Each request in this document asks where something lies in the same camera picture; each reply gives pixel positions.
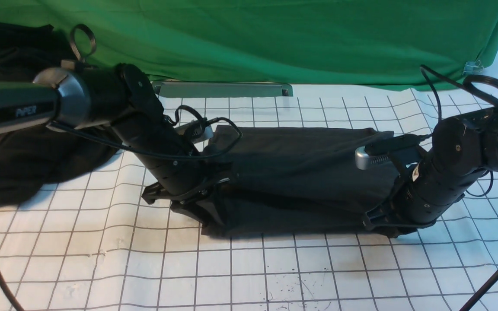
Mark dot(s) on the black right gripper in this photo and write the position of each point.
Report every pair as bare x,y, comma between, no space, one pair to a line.
404,212

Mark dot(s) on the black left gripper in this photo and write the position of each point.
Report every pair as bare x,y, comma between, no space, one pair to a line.
201,203

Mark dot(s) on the gray long sleeve shirt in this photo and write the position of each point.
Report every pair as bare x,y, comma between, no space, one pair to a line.
290,180

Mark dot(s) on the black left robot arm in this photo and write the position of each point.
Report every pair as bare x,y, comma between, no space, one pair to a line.
115,108

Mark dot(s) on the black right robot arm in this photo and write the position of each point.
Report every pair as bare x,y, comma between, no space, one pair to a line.
463,148

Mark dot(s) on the gray metal tray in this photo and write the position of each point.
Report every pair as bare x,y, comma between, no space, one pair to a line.
179,89

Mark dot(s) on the white grid paper mat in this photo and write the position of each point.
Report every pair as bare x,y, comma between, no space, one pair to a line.
91,244

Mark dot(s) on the silver binder clip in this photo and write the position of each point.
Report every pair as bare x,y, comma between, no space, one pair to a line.
473,68

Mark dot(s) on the green backdrop cloth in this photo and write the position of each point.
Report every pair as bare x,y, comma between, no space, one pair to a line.
379,43

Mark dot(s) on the pile of black clothes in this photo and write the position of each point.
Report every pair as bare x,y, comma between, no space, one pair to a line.
38,156

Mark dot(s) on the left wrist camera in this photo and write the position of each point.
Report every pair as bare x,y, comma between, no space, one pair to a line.
196,131

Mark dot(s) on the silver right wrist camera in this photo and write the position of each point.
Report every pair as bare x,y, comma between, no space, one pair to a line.
404,149

